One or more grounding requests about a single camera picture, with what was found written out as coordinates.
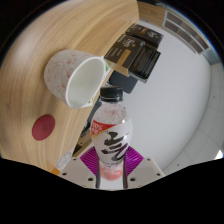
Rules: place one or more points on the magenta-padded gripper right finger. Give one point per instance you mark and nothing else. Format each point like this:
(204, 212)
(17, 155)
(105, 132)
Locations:
(146, 170)

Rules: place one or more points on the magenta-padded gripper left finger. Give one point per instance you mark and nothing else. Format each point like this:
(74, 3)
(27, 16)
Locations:
(76, 170)

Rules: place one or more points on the clear bottle with pink drink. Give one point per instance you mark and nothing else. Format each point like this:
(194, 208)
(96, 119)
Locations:
(112, 133)

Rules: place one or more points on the flat round red coaster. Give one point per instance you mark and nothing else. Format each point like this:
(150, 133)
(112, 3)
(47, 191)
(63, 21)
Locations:
(43, 127)

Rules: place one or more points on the white patterned paper cup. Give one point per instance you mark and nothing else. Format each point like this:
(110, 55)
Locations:
(60, 75)

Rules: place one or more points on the black open tray box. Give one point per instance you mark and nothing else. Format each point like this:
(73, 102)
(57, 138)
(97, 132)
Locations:
(145, 63)

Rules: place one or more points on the dark brown printed box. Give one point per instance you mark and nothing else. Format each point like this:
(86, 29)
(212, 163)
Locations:
(124, 50)

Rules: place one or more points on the wooden shelf cabinet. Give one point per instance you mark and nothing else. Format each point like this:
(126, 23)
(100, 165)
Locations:
(186, 31)

